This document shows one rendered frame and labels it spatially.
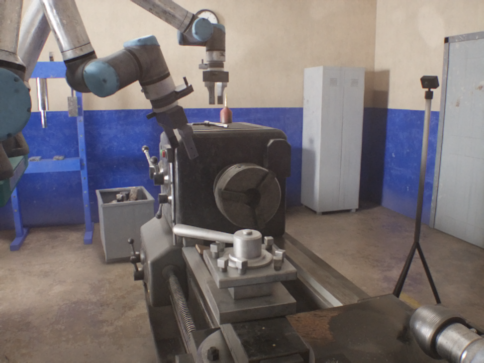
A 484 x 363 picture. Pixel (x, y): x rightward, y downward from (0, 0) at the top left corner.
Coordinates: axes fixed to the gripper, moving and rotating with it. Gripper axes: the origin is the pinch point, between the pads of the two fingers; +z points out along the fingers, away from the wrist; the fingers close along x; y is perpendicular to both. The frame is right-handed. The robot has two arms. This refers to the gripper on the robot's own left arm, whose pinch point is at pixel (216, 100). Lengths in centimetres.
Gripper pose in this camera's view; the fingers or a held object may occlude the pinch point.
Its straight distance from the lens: 191.9
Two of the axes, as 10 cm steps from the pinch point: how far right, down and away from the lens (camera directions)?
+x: 6.2, -1.6, 7.7
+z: 0.0, 9.8, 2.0
